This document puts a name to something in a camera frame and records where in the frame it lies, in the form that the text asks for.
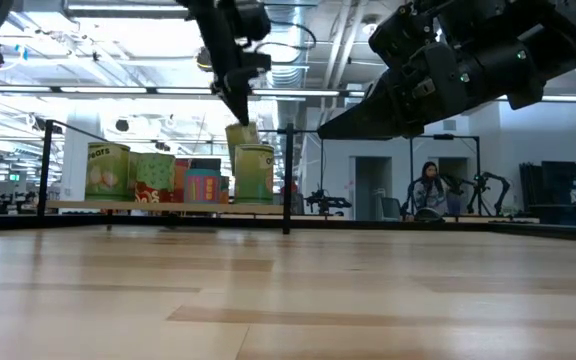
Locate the grey office chair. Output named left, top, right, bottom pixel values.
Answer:
left=380, top=196, right=403, bottom=221

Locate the black office chair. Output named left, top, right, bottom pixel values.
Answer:
left=414, top=207, right=444, bottom=222

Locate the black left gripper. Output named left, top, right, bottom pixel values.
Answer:
left=187, top=0, right=273, bottom=127

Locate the olive green tin can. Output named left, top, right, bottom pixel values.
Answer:
left=224, top=122, right=261, bottom=171
left=233, top=143, right=275, bottom=205

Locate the wooden shelf black metal frame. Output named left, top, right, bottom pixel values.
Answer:
left=36, top=118, right=295, bottom=236

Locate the green pears label can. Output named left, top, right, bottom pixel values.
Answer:
left=84, top=142, right=132, bottom=203

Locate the small pink teal can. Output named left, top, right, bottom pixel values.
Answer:
left=183, top=168, right=222, bottom=205

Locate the silver ceiling air duct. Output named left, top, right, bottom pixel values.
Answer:
left=267, top=0, right=314, bottom=90

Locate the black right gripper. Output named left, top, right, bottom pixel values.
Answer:
left=317, top=42, right=474, bottom=141

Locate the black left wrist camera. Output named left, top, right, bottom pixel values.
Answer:
left=227, top=0, right=273, bottom=45

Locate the long LED light bar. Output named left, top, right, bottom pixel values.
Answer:
left=0, top=83, right=576, bottom=104

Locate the pale green tin can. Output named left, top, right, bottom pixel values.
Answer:
left=127, top=152, right=138, bottom=201

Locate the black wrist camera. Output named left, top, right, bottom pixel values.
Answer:
left=227, top=0, right=273, bottom=45
left=369, top=0, right=449, bottom=69

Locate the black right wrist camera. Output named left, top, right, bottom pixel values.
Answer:
left=369, top=0, right=449, bottom=69

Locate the black metal rig frame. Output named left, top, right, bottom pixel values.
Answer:
left=257, top=127, right=326, bottom=201
left=409, top=133, right=481, bottom=216

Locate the person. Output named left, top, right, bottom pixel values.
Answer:
left=410, top=160, right=450, bottom=221

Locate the black overhead camera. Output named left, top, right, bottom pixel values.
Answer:
left=196, top=45, right=217, bottom=71

